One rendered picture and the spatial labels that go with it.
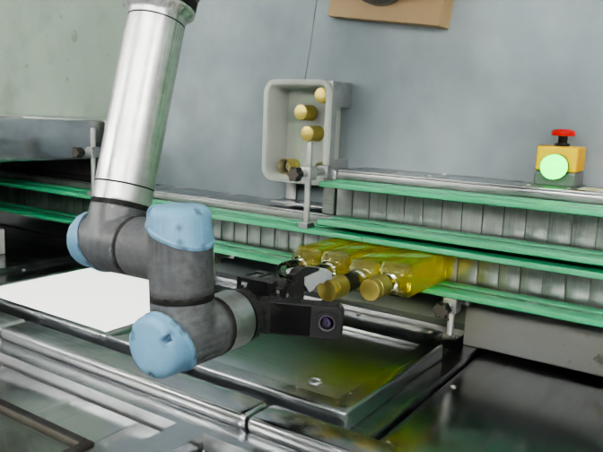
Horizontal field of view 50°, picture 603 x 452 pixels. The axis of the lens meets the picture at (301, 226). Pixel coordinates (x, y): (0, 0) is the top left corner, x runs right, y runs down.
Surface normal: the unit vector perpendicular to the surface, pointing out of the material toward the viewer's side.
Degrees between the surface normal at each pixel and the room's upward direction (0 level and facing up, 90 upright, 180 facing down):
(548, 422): 90
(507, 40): 0
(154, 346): 0
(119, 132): 26
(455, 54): 0
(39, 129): 90
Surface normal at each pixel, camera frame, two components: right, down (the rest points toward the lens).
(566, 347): -0.55, 0.11
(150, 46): 0.25, -0.04
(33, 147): 0.83, 0.12
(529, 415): 0.03, -0.99
